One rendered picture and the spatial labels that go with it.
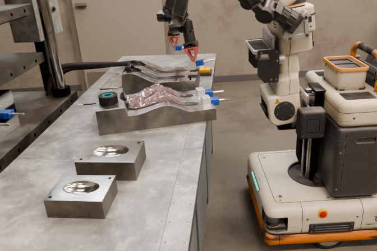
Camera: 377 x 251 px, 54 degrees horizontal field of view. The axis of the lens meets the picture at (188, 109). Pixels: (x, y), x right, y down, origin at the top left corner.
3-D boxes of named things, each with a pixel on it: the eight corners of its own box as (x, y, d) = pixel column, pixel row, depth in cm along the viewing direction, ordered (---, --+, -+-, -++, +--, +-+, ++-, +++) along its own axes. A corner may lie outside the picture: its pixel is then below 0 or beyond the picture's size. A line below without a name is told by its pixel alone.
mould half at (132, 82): (200, 80, 211) (198, 57, 206) (196, 97, 187) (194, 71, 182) (115, 82, 217) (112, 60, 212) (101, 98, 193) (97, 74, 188)
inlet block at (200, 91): (221, 94, 180) (221, 84, 178) (224, 98, 176) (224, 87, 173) (196, 98, 178) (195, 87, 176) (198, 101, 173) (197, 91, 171)
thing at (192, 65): (215, 64, 189) (214, 54, 188) (215, 65, 185) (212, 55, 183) (191, 69, 192) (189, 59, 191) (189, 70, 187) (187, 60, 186)
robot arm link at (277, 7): (284, 17, 151) (287, 8, 153) (264, 2, 149) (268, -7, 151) (270, 27, 159) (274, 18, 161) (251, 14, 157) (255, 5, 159)
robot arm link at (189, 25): (187, 18, 180) (193, 17, 184) (176, 21, 184) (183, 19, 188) (189, 33, 181) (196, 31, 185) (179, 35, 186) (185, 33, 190)
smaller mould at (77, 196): (118, 191, 115) (115, 175, 113) (105, 219, 103) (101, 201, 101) (66, 190, 117) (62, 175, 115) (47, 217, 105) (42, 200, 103)
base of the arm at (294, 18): (305, 17, 149) (297, 12, 160) (290, 5, 147) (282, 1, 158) (292, 34, 152) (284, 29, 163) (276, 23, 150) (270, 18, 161)
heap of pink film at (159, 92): (180, 93, 177) (179, 78, 174) (187, 106, 160) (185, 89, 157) (125, 100, 173) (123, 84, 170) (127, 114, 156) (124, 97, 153)
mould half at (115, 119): (202, 99, 184) (201, 78, 180) (216, 120, 160) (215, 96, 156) (100, 112, 176) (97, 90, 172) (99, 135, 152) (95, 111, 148)
